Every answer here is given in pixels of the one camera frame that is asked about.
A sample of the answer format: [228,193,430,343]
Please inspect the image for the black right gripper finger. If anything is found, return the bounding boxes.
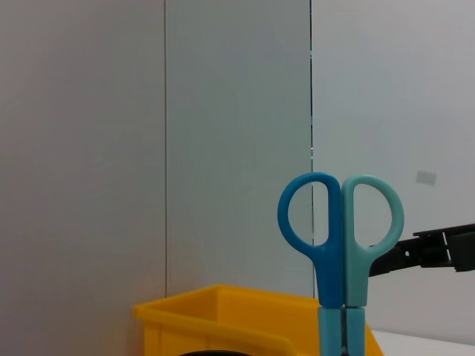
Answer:
[369,223,475,278]
[450,231,475,274]

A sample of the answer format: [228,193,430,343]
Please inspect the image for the grey wall label plate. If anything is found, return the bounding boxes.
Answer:
[415,170,438,185]

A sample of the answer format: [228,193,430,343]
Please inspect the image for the yellow plastic bin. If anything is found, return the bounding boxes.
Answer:
[133,284,385,356]

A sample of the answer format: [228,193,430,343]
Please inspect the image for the blue scissors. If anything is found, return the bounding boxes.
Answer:
[277,172,404,356]

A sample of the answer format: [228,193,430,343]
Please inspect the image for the black mesh pen holder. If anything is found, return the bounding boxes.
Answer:
[177,348,240,356]

